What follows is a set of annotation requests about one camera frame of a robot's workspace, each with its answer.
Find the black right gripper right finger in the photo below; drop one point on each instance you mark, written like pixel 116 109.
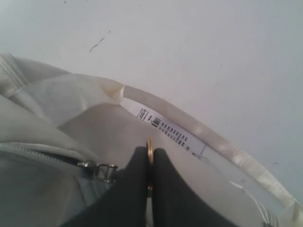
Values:
pixel 174 203

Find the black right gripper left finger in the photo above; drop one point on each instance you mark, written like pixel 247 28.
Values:
pixel 124 203

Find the beige fabric duffel bag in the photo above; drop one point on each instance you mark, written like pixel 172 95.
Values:
pixel 65 139

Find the white barcode label tag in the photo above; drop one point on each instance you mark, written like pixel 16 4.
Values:
pixel 179 135

